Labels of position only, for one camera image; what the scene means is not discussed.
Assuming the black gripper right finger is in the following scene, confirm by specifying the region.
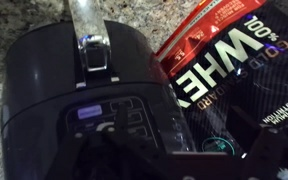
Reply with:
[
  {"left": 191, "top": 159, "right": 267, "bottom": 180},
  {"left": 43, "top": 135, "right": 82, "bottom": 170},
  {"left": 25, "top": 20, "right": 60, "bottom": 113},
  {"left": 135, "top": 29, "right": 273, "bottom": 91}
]
[{"left": 228, "top": 106, "right": 284, "bottom": 167}]

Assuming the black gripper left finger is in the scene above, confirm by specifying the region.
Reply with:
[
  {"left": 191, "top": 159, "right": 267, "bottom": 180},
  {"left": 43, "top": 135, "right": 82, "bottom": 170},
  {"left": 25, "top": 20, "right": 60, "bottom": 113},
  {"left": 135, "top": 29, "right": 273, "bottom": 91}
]
[{"left": 113, "top": 104, "right": 132, "bottom": 146}]

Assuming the black air fryer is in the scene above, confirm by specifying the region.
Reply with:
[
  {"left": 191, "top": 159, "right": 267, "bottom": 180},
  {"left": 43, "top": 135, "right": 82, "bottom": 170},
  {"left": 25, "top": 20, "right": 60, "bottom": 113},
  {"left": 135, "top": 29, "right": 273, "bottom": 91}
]
[{"left": 1, "top": 0, "right": 195, "bottom": 180}]

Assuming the black red whey protein bag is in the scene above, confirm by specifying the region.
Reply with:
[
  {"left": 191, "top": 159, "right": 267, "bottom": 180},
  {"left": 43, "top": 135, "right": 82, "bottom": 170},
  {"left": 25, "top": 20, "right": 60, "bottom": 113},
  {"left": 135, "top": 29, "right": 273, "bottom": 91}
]
[{"left": 157, "top": 0, "right": 288, "bottom": 155}]

